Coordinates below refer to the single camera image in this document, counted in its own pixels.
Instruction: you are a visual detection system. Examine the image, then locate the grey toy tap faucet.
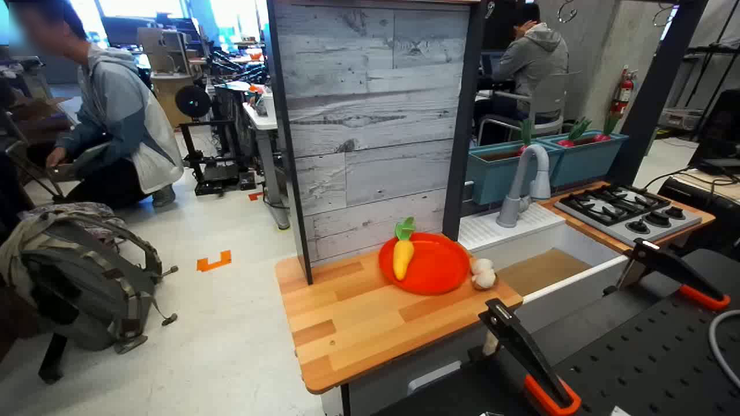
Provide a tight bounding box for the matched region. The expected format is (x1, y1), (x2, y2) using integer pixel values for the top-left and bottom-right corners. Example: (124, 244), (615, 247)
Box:
(497, 144), (551, 230)

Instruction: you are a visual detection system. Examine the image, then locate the plush yellow carrot toy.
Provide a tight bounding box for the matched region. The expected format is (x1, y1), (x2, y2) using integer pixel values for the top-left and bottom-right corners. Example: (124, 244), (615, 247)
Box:
(393, 217), (415, 281)

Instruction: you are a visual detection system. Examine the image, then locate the red round plate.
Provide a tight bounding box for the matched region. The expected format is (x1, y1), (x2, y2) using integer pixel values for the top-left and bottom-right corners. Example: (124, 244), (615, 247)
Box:
(376, 232), (470, 297)

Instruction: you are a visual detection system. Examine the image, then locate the grey wood backdrop panel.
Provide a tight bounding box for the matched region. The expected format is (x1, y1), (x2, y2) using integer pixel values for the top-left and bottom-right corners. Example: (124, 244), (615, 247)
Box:
(268, 0), (486, 281)

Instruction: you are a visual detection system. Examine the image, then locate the white plush garlic toy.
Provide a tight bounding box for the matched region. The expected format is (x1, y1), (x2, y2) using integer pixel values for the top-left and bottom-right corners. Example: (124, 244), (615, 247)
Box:
(472, 259), (497, 292)

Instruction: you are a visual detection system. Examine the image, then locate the black stand with wheel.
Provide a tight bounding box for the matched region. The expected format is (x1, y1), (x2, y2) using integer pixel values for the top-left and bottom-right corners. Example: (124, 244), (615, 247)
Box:
(175, 83), (254, 196)

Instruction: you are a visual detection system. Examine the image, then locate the white toy sink basin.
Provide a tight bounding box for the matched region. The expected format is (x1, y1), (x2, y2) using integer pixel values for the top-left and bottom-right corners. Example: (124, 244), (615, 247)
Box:
(457, 204), (626, 330)

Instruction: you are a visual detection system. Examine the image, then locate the blue planter bin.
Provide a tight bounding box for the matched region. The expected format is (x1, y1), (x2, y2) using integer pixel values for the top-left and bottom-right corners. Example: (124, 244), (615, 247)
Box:
(465, 133), (628, 208)

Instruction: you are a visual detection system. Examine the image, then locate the seated person grey hoodie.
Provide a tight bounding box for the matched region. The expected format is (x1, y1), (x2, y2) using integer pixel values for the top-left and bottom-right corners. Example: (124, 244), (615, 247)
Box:
(491, 2), (569, 95)

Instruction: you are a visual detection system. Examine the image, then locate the black toy stove top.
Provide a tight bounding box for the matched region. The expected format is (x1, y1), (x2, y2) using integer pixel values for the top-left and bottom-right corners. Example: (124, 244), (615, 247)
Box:
(557, 186), (701, 246)

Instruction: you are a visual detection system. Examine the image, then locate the black orange clamp near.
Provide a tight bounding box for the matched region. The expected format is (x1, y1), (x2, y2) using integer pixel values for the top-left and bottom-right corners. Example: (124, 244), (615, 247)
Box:
(478, 299), (583, 416)

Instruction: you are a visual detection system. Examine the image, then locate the black orange clamp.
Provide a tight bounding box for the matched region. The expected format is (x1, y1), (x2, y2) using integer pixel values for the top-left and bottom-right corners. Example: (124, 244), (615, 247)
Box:
(618, 239), (730, 312)
(478, 299), (583, 416)

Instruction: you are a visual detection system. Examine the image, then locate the crouching person grey jacket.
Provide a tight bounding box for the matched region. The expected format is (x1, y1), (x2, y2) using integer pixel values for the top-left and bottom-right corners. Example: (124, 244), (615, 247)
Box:
(46, 0), (186, 208)

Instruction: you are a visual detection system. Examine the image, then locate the black orange clamp far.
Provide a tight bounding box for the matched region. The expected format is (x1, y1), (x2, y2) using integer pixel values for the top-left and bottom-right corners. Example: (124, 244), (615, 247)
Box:
(618, 239), (730, 312)

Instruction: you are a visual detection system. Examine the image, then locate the red fire extinguisher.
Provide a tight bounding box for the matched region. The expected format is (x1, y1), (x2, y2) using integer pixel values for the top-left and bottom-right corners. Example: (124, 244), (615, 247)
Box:
(611, 68), (637, 118)

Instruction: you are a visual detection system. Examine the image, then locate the grey backpack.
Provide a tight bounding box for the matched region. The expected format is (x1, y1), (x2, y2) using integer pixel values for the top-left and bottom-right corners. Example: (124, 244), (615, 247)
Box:
(0, 204), (167, 353)

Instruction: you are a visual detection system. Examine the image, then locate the black perforated mounting board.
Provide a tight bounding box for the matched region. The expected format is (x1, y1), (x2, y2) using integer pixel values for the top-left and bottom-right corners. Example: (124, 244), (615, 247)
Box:
(380, 251), (740, 416)

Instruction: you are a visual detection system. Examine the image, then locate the white cable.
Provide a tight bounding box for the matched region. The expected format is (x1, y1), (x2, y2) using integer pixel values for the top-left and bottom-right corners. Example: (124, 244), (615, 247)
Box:
(707, 308), (740, 371)

